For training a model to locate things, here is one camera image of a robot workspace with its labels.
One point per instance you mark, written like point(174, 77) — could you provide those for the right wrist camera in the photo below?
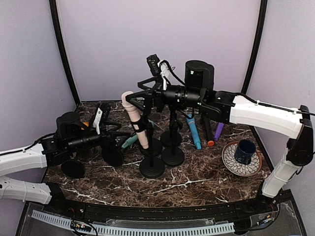
point(160, 68)

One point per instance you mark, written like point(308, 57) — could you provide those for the cream white toy microphone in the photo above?
point(135, 119)

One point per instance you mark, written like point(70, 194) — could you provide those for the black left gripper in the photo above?
point(110, 145)

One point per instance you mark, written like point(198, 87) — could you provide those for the light blue toy microphone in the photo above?
point(194, 132)

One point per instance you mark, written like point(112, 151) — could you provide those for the purple toy microphone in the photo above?
point(218, 131)

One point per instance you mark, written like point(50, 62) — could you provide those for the left black frame post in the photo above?
point(62, 51)

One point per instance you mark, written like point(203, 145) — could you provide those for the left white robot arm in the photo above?
point(56, 149)

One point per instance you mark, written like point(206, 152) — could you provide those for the mint green toy microphone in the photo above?
point(131, 141)

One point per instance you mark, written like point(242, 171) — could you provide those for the dark blue ceramic cup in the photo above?
point(244, 152)

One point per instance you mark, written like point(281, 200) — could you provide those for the stand holding purple microphone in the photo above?
point(156, 148)

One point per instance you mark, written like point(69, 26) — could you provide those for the black microphone stand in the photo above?
point(172, 156)

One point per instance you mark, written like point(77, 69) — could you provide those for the orange toy microphone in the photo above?
point(85, 125)

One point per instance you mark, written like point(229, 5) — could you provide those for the fallen stand holding green microphone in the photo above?
point(113, 157)

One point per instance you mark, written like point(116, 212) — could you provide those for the patterned ceramic saucer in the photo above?
point(237, 168)

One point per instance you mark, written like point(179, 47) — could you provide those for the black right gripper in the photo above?
point(148, 95)

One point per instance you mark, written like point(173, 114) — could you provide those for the stand holding cream microphone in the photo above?
point(151, 167)

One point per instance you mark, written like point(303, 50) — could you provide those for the white slotted cable duct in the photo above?
point(131, 228)

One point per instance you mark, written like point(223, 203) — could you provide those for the fallen stand holding orange microphone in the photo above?
point(72, 167)

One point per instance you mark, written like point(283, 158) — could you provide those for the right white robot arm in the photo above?
point(196, 91)

